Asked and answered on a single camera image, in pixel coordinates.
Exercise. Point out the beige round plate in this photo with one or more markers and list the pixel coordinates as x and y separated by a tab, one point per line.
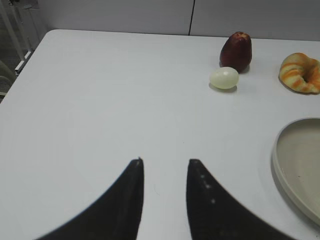
296	164

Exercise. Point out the dark red wax apple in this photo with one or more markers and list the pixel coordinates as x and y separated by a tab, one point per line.
236	52

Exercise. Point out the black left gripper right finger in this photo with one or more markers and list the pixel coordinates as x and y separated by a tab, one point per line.
213	214

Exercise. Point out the orange striped croissant bread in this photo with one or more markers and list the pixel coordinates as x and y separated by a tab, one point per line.
300	73

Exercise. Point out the white egg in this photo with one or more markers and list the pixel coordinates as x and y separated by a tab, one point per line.
224	78

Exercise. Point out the white metal frame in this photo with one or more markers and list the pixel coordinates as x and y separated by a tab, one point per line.
20	20

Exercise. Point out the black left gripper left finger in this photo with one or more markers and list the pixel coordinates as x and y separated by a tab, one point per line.
115	215

